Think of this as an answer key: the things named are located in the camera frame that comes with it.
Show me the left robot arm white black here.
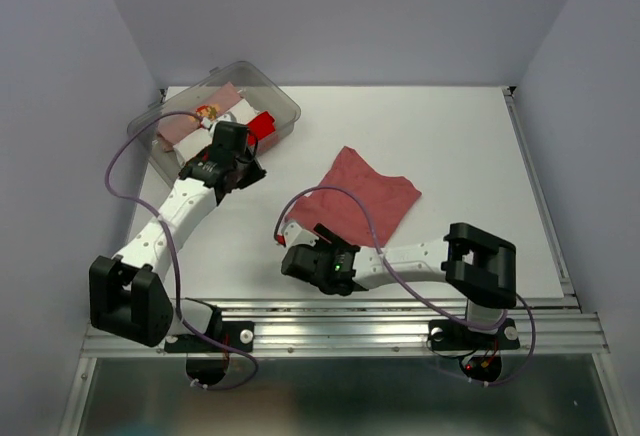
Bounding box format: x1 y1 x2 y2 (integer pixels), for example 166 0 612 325
89 121 266 350

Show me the pink rolled mario t shirt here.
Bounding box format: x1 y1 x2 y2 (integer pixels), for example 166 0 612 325
156 83 241 152

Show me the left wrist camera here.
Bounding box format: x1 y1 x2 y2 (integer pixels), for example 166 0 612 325
218 111 238 124

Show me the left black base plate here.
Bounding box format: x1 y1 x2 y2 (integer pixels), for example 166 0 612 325
163 319 255 354

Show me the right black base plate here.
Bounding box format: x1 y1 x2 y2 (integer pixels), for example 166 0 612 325
428 318 521 352

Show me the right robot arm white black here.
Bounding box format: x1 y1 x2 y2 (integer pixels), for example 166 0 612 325
276 222 517 346

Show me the clear plastic storage bin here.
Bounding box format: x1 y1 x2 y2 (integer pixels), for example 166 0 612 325
127 61 301 185

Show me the aluminium frame rail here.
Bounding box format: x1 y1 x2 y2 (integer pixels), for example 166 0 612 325
80 297 612 357

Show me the dusty red t shirt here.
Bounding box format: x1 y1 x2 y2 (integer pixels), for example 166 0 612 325
285 147 422 247

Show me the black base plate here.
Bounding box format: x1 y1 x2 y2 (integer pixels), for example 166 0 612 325
428 318 521 352
163 319 255 354

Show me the red rolled t shirt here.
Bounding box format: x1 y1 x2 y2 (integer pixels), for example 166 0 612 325
248 111 279 154

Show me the white rolled t shirt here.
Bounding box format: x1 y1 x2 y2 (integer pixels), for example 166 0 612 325
173 99 258 167

